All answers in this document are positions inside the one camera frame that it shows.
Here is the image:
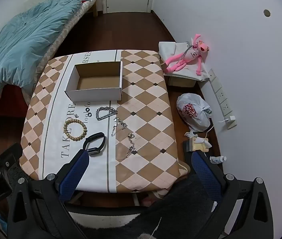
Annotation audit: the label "blue duvet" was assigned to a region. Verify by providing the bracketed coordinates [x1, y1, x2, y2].
[0, 0, 99, 116]

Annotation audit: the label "white plastic bag red print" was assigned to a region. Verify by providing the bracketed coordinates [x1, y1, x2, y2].
[176, 93, 212, 132]

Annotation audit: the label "white cardboard box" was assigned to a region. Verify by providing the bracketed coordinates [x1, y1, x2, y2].
[64, 61, 123, 102]

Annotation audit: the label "pink plush toy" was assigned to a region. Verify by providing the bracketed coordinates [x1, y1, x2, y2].
[164, 33, 211, 76]

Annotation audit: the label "wooden bed frame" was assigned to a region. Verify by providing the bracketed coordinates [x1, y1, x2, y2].
[90, 0, 99, 18]

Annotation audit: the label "thick silver chain bracelet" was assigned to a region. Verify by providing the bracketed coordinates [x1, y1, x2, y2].
[95, 107, 118, 121]

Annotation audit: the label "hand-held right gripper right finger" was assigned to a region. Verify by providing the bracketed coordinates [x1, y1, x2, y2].
[191, 151, 274, 239]

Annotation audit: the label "black smart band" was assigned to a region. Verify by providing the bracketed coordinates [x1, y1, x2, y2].
[82, 132, 106, 157]

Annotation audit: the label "patterned bed mattress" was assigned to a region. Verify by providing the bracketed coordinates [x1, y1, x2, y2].
[35, 0, 99, 77]

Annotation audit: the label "thin silver charm chain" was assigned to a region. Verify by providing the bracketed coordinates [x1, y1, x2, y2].
[111, 117, 128, 137]

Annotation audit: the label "white charger cable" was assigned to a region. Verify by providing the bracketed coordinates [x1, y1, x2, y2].
[204, 119, 227, 140]

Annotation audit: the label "wooden bead bracelet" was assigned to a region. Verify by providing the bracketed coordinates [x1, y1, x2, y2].
[64, 119, 88, 142]

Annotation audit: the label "pale yellow object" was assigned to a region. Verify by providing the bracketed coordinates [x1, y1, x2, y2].
[192, 137, 209, 153]

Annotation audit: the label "white power strip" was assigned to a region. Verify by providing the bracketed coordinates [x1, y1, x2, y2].
[208, 68, 237, 130]

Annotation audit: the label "black fuzzy pants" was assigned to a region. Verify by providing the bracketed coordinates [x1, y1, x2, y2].
[126, 172, 221, 239]

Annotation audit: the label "thin silver link bracelet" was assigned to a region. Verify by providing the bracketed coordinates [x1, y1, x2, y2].
[124, 133, 137, 159]

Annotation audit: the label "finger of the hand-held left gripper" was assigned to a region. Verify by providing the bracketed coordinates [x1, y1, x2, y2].
[0, 143, 23, 173]

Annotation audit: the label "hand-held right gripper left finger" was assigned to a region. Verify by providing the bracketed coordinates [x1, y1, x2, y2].
[7, 149, 90, 239]

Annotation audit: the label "small white tube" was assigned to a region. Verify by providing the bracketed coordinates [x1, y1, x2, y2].
[210, 155, 227, 165]

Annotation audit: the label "tissue box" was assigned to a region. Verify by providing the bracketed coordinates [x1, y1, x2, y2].
[184, 130, 212, 150]

